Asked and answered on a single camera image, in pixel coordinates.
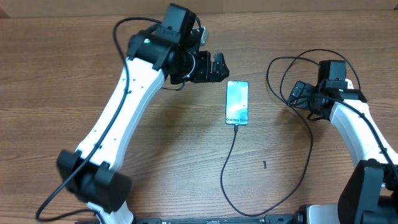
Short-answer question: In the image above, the Samsung Galaxy smartphone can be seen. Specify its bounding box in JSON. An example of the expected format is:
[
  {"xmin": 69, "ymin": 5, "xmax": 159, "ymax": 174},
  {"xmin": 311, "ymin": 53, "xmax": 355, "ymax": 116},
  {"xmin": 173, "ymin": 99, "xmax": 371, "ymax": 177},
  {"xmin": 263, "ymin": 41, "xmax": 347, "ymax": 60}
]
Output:
[{"xmin": 225, "ymin": 81, "xmax": 249, "ymax": 126}]

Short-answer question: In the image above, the black USB charging cable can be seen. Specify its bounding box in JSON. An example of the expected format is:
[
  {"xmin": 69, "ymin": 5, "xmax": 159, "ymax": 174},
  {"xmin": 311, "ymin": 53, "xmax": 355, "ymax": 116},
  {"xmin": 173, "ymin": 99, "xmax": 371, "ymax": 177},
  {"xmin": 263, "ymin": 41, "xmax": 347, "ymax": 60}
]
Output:
[{"xmin": 220, "ymin": 49, "xmax": 361, "ymax": 218}]

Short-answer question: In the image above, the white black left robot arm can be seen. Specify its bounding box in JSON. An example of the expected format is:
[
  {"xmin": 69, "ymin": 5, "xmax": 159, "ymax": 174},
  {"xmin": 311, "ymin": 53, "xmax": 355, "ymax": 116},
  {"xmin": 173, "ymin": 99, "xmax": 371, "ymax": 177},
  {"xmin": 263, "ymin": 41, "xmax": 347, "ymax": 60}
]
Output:
[{"xmin": 57, "ymin": 3, "xmax": 229, "ymax": 223}]

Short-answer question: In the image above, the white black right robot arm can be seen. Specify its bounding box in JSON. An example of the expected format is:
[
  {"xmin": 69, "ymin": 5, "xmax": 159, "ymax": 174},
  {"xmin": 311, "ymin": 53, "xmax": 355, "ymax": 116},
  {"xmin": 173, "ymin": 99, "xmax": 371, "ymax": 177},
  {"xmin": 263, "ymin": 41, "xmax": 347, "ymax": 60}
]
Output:
[{"xmin": 288, "ymin": 60, "xmax": 397, "ymax": 224}]

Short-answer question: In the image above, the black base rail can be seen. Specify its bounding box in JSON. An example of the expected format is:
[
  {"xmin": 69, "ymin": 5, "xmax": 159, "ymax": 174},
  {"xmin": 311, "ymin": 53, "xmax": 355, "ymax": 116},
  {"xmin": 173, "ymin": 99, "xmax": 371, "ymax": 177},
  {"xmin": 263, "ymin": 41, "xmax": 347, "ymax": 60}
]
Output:
[{"xmin": 132, "ymin": 214, "xmax": 304, "ymax": 224}]

